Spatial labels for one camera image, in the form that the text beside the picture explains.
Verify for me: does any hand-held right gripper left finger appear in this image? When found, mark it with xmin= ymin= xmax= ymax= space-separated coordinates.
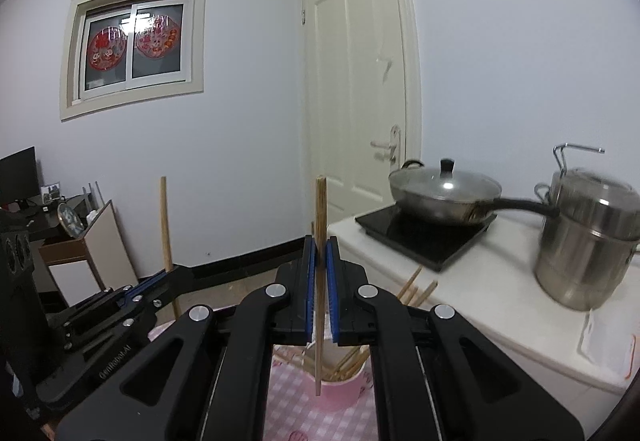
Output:
xmin=55 ymin=233 xmax=317 ymax=441

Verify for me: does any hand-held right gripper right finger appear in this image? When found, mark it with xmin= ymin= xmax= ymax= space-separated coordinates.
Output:
xmin=326 ymin=235 xmax=586 ymax=441

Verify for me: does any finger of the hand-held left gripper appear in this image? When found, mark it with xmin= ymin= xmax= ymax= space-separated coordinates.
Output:
xmin=47 ymin=271 xmax=168 ymax=329
xmin=65 ymin=264 xmax=197 ymax=353

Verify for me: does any bunch of wooden chopsticks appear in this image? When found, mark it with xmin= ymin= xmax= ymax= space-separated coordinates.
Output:
xmin=277 ymin=266 xmax=439 ymax=383

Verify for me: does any long wooden chopstick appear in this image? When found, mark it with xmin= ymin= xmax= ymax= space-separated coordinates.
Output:
xmin=313 ymin=176 xmax=329 ymax=397
xmin=159 ymin=177 xmax=182 ymax=323

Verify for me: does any pink cylindrical cup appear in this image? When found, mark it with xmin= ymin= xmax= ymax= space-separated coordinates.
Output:
xmin=302 ymin=338 xmax=375 ymax=414

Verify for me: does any white brown small cabinet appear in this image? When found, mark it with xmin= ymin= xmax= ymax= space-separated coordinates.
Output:
xmin=39 ymin=237 xmax=107 ymax=308

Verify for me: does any beige wooden board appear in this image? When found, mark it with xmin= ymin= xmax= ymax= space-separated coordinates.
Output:
xmin=81 ymin=200 xmax=139 ymax=293

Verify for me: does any round decorative plate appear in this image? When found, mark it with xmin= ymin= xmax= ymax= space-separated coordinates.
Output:
xmin=56 ymin=202 xmax=86 ymax=239

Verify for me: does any dark desk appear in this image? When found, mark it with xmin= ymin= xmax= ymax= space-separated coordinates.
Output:
xmin=0 ymin=193 xmax=91 ymax=243

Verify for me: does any bundle of metal rods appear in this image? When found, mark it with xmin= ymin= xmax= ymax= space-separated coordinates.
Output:
xmin=81 ymin=180 xmax=107 ymax=212

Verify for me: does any black induction cooktop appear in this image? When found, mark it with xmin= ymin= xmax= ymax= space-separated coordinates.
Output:
xmin=355 ymin=203 xmax=498 ymax=273

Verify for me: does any pink checked tablecloth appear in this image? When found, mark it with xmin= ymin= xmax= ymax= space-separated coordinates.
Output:
xmin=150 ymin=321 xmax=382 ymax=441

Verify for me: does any black frying pan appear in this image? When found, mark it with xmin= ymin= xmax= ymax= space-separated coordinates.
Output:
xmin=389 ymin=160 xmax=559 ymax=228

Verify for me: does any black monitor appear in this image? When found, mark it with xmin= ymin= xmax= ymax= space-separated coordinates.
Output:
xmin=0 ymin=146 xmax=39 ymax=208

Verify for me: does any glass wok lid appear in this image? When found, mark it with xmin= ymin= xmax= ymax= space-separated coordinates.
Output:
xmin=389 ymin=158 xmax=502 ymax=202

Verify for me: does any white panel door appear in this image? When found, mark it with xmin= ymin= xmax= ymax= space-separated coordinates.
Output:
xmin=297 ymin=0 xmax=423 ymax=242

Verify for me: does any red round window decoration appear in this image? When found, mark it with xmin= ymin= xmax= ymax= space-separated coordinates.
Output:
xmin=135 ymin=16 xmax=179 ymax=58
xmin=86 ymin=26 xmax=129 ymax=72

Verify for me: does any cream framed window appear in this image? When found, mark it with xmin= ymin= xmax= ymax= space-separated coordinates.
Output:
xmin=60 ymin=0 xmax=208 ymax=122

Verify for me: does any steel steamer pot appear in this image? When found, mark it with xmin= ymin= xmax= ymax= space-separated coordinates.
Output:
xmin=533 ymin=143 xmax=640 ymax=313

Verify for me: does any white paper packet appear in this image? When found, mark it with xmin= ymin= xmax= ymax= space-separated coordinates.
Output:
xmin=579 ymin=308 xmax=637 ymax=380

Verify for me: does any metal door handle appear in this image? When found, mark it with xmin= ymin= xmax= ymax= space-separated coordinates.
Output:
xmin=371 ymin=125 xmax=402 ymax=165

